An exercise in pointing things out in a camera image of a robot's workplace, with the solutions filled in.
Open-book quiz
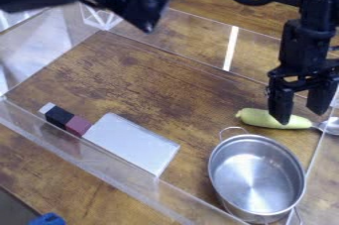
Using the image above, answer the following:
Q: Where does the blue object at bottom edge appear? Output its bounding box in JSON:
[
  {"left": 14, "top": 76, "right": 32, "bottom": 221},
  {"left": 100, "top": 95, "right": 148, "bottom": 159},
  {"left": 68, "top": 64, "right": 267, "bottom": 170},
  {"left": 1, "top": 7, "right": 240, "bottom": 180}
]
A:
[{"left": 28, "top": 213, "right": 66, "bottom": 225}]

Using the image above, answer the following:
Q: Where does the stainless steel pot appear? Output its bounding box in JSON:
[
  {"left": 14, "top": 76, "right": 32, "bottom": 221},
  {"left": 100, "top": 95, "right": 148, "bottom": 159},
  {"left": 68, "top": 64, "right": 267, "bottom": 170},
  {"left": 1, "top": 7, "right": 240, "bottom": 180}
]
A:
[{"left": 208, "top": 127, "right": 305, "bottom": 225}]

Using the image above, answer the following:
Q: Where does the toy cleaver knife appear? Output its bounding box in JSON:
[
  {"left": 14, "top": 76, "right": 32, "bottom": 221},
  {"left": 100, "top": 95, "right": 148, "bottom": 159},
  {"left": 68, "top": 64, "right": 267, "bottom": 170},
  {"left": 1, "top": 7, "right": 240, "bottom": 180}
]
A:
[{"left": 38, "top": 103, "right": 180, "bottom": 176}]

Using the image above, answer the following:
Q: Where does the spoon with yellow-green handle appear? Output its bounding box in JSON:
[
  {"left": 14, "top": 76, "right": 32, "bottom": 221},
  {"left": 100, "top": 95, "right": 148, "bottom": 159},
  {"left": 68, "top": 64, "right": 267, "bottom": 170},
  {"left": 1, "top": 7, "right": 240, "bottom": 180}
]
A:
[{"left": 236, "top": 108, "right": 339, "bottom": 136}]

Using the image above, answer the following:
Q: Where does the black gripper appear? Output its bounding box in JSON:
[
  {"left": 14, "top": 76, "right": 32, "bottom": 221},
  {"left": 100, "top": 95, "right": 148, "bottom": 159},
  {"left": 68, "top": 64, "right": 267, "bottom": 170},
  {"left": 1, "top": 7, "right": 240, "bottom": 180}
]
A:
[{"left": 267, "top": 20, "right": 339, "bottom": 125}]

